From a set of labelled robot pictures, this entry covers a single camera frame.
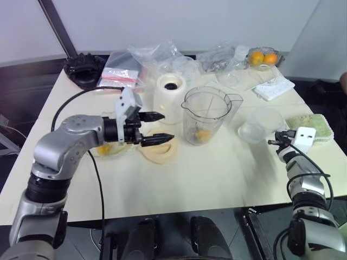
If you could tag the dark slanted window post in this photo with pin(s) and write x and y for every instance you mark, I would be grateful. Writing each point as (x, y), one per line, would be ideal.
(58, 27)

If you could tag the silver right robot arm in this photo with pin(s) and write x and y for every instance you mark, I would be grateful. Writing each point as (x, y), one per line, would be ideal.
(310, 185)

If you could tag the peeled orange segment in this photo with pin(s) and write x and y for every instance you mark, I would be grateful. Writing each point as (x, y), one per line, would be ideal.
(104, 150)

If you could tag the dark rounded shape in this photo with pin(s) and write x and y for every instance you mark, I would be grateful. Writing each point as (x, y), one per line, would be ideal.
(143, 238)
(208, 238)

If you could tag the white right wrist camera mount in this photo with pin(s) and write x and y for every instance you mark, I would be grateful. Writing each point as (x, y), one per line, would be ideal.
(305, 138)

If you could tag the zip bag with red stripe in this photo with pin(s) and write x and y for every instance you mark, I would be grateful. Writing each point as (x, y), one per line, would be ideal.
(119, 71)

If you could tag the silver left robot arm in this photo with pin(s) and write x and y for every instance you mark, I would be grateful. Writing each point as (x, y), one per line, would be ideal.
(54, 146)

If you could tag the clear plastic cup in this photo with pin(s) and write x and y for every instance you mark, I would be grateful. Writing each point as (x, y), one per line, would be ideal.
(260, 127)

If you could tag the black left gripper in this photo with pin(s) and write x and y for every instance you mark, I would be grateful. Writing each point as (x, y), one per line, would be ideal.
(132, 131)

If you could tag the clear glass dish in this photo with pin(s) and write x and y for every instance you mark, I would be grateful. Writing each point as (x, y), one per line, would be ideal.
(116, 155)

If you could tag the glass fruit bowl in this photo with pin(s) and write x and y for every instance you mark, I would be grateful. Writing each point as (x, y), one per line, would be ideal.
(264, 67)

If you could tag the cream blender base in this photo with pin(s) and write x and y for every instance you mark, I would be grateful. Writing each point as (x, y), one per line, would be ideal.
(168, 103)

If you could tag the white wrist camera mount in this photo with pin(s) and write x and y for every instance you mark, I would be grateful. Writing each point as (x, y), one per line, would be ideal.
(126, 100)
(305, 138)

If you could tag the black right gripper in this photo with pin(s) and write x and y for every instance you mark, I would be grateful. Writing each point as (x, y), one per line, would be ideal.
(288, 140)

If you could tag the bystander person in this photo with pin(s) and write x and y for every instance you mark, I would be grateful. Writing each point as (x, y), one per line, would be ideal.
(344, 82)

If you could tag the whole orange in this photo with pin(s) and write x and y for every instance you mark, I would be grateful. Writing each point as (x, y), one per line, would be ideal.
(256, 58)
(270, 58)

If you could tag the black ruffled round object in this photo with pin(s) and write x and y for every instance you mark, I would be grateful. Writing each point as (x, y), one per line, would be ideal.
(82, 73)

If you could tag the green sponge cloth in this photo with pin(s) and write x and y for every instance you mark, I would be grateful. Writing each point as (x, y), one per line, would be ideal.
(322, 126)

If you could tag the large crumpled clear bag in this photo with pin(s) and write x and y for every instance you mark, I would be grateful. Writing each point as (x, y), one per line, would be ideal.
(157, 57)

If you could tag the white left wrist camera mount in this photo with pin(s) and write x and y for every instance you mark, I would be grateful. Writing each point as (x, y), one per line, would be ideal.
(126, 100)

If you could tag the small clear round lid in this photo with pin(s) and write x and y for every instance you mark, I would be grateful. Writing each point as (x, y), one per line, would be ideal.
(227, 79)

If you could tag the cream blender lid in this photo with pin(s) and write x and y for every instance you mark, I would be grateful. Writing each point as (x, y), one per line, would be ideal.
(162, 159)

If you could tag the clear blender jar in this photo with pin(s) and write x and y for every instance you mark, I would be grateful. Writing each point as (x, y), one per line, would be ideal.
(206, 119)

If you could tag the black metal frame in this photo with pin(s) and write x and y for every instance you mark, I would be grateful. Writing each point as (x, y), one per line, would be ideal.
(254, 233)

